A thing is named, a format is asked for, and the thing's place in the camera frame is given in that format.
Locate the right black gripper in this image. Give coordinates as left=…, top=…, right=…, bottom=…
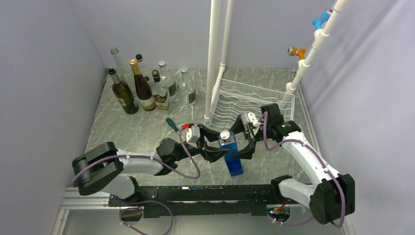
left=226, top=115, right=271, bottom=159

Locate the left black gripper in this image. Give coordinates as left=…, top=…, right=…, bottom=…
left=173, top=124, right=232, bottom=163

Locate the blue labelled water bottle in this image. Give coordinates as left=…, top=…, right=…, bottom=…
left=218, top=130, right=244, bottom=177

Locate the clear bottle dark green label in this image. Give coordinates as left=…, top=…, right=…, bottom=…
left=177, top=67, right=196, bottom=107

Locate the dark bottle black cap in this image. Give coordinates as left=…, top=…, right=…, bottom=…
left=152, top=70, right=172, bottom=112

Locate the clear bottle silver cap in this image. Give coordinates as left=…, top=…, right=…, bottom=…
left=158, top=60, right=177, bottom=98

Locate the dark bottle gold foil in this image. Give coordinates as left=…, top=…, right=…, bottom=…
left=130, top=59, right=156, bottom=111

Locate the dark bottle grey foil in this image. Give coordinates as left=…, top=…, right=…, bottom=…
left=108, top=69, right=139, bottom=115

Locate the clear bottle white label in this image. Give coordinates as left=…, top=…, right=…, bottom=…
left=136, top=54, right=154, bottom=88

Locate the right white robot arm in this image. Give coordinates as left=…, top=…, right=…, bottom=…
left=219, top=103, right=355, bottom=228

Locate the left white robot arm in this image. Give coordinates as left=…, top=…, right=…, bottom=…
left=71, top=123, right=230, bottom=206

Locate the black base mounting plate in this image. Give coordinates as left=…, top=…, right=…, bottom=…
left=108, top=184, right=302, bottom=218

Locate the orange pipe nozzle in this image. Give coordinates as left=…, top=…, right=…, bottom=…
left=287, top=47, right=306, bottom=60

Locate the slanted white pipe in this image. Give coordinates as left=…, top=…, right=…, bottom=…
left=282, top=0, right=349, bottom=101

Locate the thick white vertical pipe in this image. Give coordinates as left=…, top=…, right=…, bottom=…
left=204, top=0, right=221, bottom=122

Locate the blue pipe nozzle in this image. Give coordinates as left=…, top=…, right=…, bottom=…
left=312, top=9, right=333, bottom=30

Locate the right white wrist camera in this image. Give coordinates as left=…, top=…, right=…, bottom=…
left=241, top=112, right=260, bottom=128

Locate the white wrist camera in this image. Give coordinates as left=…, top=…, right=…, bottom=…
left=241, top=112, right=260, bottom=128
left=182, top=123, right=201, bottom=143

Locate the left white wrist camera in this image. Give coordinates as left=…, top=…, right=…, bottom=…
left=182, top=123, right=201, bottom=143

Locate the white wire wine rack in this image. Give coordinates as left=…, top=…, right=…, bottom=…
left=209, top=79, right=295, bottom=129

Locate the green handled screwdriver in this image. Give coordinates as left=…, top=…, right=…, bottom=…
left=166, top=117, right=184, bottom=133

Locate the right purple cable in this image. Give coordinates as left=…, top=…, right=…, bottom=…
left=262, top=112, right=347, bottom=228

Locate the aluminium frame rail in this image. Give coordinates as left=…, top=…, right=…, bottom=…
left=51, top=184, right=356, bottom=235

